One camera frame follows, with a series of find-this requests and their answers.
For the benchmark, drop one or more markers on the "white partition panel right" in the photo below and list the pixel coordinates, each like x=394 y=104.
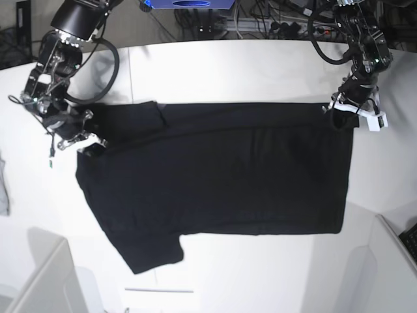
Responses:
x=380 y=276

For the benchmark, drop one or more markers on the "grey cloth at left edge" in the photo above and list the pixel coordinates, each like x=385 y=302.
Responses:
x=4 y=199

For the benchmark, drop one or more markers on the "white power strip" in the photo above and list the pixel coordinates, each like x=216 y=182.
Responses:
x=265 y=28

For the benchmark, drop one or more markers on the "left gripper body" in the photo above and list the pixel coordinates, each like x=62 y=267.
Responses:
x=357 y=88

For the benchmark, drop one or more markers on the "blue box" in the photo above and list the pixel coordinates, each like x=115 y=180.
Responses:
x=179 y=4

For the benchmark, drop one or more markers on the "black T-shirt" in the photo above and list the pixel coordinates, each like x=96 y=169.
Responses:
x=240 y=169

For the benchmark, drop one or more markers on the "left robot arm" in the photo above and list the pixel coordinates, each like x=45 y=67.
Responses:
x=369 y=54

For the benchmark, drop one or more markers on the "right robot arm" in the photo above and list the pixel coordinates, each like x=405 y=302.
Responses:
x=46 y=95

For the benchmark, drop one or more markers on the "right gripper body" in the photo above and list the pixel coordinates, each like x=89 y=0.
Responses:
x=67 y=124

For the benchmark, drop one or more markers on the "black keyboard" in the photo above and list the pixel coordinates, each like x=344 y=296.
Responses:
x=409 y=240

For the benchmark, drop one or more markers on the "white partition panel left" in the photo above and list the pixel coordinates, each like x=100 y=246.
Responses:
x=38 y=275

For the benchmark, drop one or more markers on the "white partition panel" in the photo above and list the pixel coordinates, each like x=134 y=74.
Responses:
x=38 y=275
x=380 y=276

